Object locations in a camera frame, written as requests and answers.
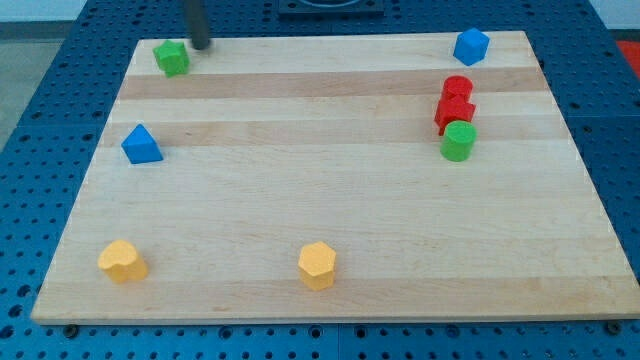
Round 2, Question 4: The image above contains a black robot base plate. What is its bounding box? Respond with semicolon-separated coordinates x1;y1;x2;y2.
277;0;385;19

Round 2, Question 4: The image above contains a red star block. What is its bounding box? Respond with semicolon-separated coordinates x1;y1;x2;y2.
434;97;476;136

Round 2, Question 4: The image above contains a green cylinder block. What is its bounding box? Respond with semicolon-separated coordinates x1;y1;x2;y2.
440;120;477;162

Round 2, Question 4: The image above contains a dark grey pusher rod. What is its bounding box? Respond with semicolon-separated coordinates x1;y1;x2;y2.
183;0;210;50

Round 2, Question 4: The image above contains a yellow hexagon block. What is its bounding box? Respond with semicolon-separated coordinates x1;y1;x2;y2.
298;241;337;291

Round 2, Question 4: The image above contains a green star block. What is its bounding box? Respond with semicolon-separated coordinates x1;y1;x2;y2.
153;40;190;77

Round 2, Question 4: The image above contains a blue perforated table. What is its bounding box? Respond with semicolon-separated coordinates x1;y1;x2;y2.
1;0;639;359

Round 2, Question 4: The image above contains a red cylinder block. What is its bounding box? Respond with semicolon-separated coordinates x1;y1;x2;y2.
441;75;474;102

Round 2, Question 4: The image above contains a blue cube block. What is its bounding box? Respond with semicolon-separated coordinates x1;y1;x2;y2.
453;28;490;66

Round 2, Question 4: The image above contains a yellow heart block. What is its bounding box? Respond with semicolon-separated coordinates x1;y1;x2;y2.
97;239;149;283

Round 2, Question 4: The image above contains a wooden board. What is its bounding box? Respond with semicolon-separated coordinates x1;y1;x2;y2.
32;31;639;325

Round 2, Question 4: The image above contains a blue triangle block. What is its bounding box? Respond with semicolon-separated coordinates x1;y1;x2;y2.
121;124;163;164

